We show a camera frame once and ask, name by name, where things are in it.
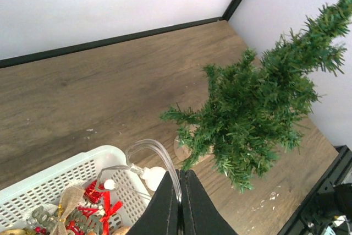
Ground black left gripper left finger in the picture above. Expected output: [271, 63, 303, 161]
[128, 172, 179, 235]

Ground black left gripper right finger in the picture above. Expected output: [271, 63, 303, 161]
[180, 170, 236, 235]

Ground red ribbon bow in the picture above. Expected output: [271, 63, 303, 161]
[100, 192, 123, 235]

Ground red gift box ornament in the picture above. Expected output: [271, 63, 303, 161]
[84, 180, 105, 204]

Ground white perforated plastic basket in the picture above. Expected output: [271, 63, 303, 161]
[1, 145, 151, 232]

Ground small green christmas tree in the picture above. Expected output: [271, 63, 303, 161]
[160, 0, 351, 192]

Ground white ball string lights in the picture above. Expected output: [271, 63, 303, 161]
[97, 140, 184, 235]

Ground burlap bow ornament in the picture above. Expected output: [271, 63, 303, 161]
[51, 185, 85, 234]

